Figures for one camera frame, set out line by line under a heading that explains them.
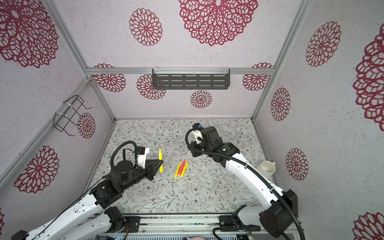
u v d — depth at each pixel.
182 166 0.95
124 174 0.52
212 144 0.56
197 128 0.66
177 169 0.92
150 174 0.62
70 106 0.78
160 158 0.70
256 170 0.45
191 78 0.94
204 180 0.89
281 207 0.38
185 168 0.93
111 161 0.51
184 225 0.75
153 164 0.64
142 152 0.62
